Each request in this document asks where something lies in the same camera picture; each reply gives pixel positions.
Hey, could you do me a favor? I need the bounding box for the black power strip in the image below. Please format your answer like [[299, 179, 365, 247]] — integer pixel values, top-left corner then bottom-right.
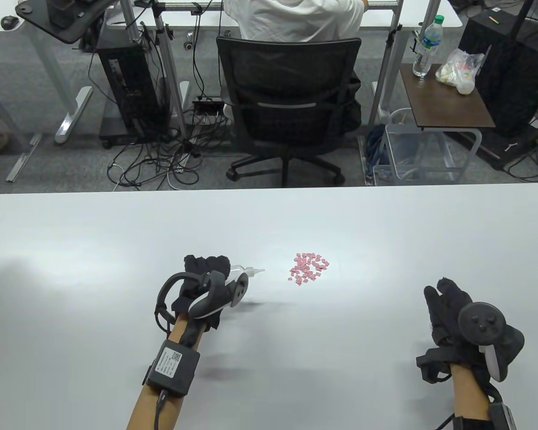
[[193, 96, 227, 115]]

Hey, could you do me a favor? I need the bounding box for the clear plastic storage bin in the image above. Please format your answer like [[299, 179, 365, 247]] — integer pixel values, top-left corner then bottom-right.
[[385, 123, 457, 184]]

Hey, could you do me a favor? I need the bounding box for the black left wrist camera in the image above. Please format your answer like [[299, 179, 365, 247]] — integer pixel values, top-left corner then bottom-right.
[[143, 340, 201, 397]]

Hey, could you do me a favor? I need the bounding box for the black mesh office chair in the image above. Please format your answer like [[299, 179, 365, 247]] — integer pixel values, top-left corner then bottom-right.
[[216, 36, 364, 188]]

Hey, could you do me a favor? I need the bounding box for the clear plastic food bag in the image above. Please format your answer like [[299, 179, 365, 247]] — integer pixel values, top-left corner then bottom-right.
[[435, 48, 485, 95]]

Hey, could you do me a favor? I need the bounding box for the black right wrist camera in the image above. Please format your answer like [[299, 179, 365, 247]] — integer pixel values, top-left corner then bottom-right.
[[453, 401, 518, 430]]

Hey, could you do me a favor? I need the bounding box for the person's right hand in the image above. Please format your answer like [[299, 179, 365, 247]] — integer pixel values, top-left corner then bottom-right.
[[424, 278, 525, 382]]

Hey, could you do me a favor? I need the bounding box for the large black computer tower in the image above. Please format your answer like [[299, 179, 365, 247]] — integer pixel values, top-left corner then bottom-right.
[[457, 9, 538, 139]]

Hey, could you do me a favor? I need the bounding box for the person's left hand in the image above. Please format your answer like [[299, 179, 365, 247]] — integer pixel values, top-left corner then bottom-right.
[[170, 254, 231, 332]]

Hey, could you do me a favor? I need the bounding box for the black left camera cable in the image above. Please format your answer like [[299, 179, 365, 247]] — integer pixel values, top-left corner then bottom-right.
[[154, 389, 169, 430]]

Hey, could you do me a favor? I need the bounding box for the pile of pink paper scraps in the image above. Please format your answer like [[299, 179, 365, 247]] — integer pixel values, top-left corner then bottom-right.
[[288, 253, 330, 286]]

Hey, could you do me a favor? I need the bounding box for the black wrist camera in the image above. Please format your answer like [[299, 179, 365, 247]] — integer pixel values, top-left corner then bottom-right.
[[143, 340, 201, 397], [453, 401, 518, 430]]

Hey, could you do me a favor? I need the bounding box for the black right hand controller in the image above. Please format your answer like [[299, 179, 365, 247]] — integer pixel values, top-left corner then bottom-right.
[[457, 302, 512, 382]]

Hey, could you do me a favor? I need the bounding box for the slim black computer tower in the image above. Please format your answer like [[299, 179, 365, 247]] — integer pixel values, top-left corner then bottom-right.
[[96, 34, 171, 146]]

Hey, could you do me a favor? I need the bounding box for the clear plastic water bottle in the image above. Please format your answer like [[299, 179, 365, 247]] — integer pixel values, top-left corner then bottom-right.
[[412, 15, 445, 78]]

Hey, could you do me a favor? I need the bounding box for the brown wooden side table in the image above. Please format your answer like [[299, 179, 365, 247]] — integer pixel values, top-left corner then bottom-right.
[[400, 63, 496, 182]]

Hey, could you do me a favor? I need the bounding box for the tangle of black cables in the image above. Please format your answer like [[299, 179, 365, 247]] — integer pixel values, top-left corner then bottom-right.
[[108, 130, 202, 191]]

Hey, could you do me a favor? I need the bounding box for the person's left forearm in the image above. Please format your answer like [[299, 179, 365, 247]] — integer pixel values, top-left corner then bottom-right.
[[126, 314, 207, 430]]

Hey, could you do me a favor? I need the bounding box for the clear conical squeeze bottle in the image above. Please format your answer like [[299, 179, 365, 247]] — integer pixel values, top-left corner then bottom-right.
[[229, 264, 266, 280]]

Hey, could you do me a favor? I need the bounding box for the person's right forearm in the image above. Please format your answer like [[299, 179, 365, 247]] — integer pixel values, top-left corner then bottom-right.
[[448, 363, 494, 421]]

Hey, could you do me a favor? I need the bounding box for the white desk with aluminium frame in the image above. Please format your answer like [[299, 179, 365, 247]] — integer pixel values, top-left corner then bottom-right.
[[105, 0, 462, 135]]

